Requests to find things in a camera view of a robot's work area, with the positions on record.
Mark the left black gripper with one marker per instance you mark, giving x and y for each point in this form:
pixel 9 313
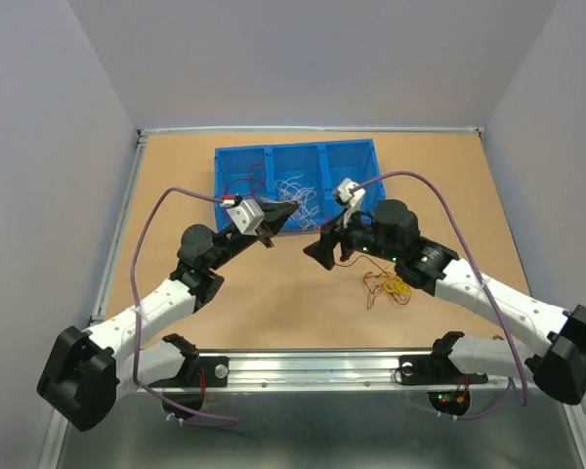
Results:
pixel 274 215

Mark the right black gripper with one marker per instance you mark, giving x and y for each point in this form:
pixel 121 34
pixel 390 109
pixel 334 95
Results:
pixel 322 249

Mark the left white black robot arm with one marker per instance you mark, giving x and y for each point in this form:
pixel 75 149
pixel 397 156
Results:
pixel 88 370

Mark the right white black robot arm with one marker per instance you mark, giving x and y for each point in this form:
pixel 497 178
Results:
pixel 543 344

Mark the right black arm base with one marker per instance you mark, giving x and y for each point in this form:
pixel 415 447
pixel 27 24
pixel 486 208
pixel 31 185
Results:
pixel 454 396

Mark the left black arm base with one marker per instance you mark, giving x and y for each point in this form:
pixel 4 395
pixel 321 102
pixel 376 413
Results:
pixel 195 378

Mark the blue three-compartment plastic bin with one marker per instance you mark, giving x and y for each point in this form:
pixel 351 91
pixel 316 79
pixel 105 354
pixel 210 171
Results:
pixel 307 173

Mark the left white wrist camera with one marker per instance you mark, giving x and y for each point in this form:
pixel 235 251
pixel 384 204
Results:
pixel 246 213

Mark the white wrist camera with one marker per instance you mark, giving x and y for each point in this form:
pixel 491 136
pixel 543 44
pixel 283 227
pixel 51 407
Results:
pixel 350 196
pixel 246 213

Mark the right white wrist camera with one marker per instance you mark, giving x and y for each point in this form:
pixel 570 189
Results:
pixel 350 196

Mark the aluminium front rail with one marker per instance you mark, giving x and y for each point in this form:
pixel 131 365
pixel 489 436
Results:
pixel 322 369

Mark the aluminium side frame rail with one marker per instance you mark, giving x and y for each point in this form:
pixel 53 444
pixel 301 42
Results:
pixel 98 313

